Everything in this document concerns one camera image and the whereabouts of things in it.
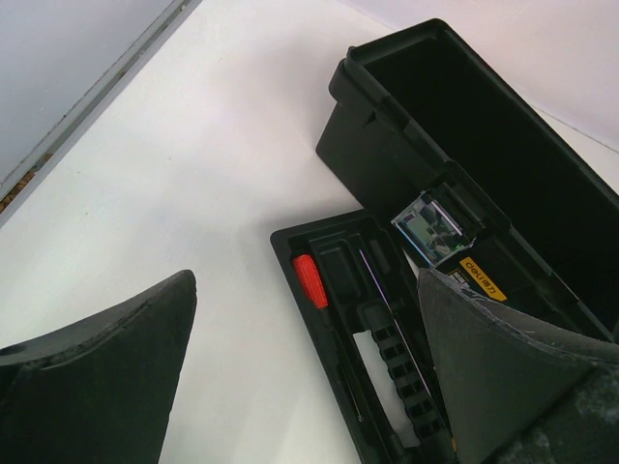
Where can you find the black toolbox tray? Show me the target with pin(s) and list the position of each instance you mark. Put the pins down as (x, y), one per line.
(374, 306)

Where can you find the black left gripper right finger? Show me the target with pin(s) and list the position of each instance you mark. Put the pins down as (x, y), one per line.
(516, 388)

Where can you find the red handled screwdriver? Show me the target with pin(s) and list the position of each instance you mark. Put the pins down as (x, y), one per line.
(311, 281)

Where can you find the yellow black plastic toolbox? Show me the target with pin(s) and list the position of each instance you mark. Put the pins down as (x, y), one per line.
(471, 180)

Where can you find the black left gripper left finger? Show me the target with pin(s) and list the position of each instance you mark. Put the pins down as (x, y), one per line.
(99, 390)

